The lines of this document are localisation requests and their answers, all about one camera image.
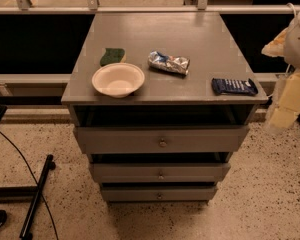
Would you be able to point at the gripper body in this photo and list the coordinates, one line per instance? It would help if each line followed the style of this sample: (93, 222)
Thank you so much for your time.
(298, 44)

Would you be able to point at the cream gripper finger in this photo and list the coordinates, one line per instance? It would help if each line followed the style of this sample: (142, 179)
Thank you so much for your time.
(275, 48)
(279, 119)

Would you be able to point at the grey top drawer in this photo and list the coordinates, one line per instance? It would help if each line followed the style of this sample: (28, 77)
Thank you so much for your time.
(141, 140)

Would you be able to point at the grey drawer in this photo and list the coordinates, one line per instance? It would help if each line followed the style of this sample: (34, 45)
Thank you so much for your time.
(152, 194)
(141, 140)
(158, 172)

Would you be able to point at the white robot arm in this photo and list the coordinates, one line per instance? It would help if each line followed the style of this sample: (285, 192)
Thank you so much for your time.
(291, 55)

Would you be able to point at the grey drawer cabinet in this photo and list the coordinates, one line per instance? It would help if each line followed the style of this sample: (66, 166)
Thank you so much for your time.
(165, 99)

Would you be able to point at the grey middle drawer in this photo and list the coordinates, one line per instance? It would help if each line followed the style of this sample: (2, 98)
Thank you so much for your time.
(158, 172)

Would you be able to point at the grey bottom drawer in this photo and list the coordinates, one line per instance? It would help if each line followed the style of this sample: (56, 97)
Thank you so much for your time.
(152, 194)

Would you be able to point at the dark blue snack packet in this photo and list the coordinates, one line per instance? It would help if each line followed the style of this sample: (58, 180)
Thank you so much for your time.
(233, 86)

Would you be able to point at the crumpled silver foil bag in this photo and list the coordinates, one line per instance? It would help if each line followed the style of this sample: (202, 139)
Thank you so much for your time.
(172, 64)

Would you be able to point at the white paper bowl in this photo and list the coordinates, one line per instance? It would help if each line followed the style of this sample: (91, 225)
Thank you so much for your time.
(118, 80)

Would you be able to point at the green yellow sponge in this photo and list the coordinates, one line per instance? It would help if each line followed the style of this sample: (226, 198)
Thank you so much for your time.
(112, 55)

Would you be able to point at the black metal stand leg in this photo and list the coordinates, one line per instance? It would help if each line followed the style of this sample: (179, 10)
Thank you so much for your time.
(25, 233)

